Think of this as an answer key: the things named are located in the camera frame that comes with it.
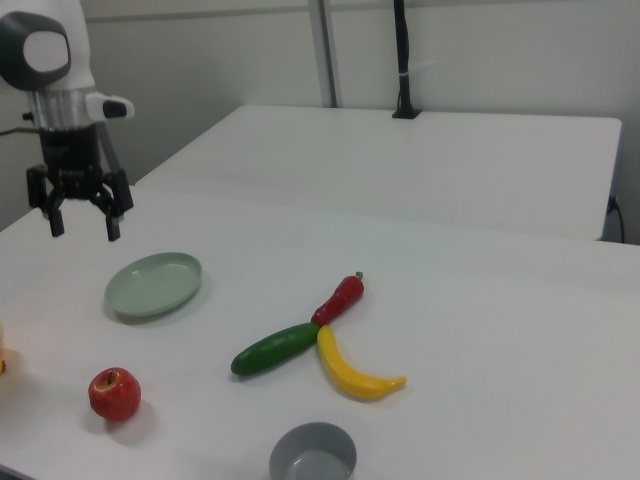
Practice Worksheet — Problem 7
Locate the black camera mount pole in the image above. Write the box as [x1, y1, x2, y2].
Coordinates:
[391, 0, 436, 120]

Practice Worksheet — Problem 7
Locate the black power cable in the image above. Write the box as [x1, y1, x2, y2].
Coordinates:
[606, 194, 627, 245]

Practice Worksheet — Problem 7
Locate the red toy chili pepper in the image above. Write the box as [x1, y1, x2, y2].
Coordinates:
[310, 271, 366, 327]

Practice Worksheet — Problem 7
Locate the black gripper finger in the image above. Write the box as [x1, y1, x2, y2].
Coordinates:
[27, 167, 67, 238]
[93, 169, 136, 243]

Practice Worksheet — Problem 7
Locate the white rectangular table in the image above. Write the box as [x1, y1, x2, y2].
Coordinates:
[134, 103, 624, 243]

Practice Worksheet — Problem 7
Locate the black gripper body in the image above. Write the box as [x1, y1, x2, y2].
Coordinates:
[38, 124, 109, 202]

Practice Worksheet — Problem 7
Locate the green toy cucumber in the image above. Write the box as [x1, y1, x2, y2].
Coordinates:
[230, 322, 320, 379]

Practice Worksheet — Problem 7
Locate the red apple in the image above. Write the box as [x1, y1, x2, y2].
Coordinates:
[88, 367, 143, 422]

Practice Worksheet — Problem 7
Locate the pale green plate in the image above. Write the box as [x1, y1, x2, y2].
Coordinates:
[103, 251, 204, 319]

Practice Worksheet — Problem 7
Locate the grey bowl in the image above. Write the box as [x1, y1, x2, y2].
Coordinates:
[268, 422, 359, 480]

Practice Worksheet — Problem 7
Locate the yellow toy banana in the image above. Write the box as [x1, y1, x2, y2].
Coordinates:
[316, 324, 408, 401]

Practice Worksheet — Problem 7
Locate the grey partition frame post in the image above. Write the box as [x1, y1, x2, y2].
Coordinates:
[317, 0, 343, 109]
[96, 118, 122, 174]

